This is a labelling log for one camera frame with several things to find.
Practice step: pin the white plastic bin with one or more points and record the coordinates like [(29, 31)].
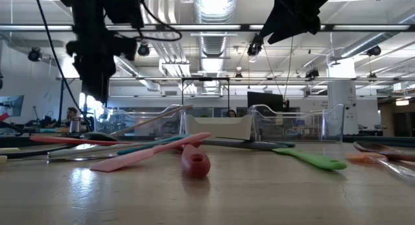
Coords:
[(214, 131)]

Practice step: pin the green silicone spatula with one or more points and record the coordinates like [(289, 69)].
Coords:
[(311, 159)]

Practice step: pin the black aluminium table frame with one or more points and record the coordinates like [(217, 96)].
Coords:
[(382, 139)]

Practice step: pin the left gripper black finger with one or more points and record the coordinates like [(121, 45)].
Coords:
[(102, 97), (94, 84)]

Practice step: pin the bright red silicone spatula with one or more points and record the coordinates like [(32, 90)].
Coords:
[(81, 141)]

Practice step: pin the black distant frame beam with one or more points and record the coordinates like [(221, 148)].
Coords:
[(162, 78)]

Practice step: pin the person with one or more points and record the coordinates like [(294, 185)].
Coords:
[(231, 113), (70, 114)]

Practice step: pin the black overhead camera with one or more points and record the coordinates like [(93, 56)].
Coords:
[(255, 46)]

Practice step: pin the black distant robot arm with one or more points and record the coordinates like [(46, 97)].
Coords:
[(42, 123)]

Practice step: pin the black domed utensil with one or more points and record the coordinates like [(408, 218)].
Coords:
[(97, 136)]

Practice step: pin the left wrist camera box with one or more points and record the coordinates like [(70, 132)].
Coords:
[(124, 7)]

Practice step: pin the grey silicone spoon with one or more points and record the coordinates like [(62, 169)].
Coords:
[(233, 145)]

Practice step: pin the small black frame stand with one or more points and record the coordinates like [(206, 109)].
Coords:
[(206, 78)]

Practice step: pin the black overhead frame beam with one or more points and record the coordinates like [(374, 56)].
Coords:
[(246, 27)]

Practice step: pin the metal canister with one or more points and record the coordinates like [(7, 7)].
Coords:
[(75, 124)]

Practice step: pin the silver spoon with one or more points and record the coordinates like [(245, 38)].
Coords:
[(373, 148)]

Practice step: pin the silver ceiling air duct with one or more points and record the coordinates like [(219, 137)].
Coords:
[(363, 43), (214, 46)]

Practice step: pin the wall mounted screen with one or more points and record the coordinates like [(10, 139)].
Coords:
[(13, 105)]

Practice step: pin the pink silicone spatula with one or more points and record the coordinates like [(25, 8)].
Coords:
[(123, 160)]

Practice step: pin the black distant frame post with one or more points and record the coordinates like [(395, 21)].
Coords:
[(61, 101)]

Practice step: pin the black distant monitor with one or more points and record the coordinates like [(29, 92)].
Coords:
[(264, 101)]

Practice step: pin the iridescent blue-purple metal utensil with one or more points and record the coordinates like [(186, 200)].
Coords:
[(240, 139)]

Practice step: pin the glowing ceiling lamp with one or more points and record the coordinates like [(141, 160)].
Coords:
[(402, 102)]

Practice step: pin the clear plastic bin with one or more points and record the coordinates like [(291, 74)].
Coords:
[(107, 121), (291, 127)]

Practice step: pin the black ceiling spotlight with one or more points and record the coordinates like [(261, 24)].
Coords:
[(143, 50), (238, 75), (312, 73), (372, 75), (374, 50), (34, 54)]

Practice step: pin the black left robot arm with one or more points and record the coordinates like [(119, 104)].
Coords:
[(87, 11)]

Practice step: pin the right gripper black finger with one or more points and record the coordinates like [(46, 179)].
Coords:
[(285, 30), (272, 22)]

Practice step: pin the blue silicone spatula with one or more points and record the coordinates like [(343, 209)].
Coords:
[(142, 147)]

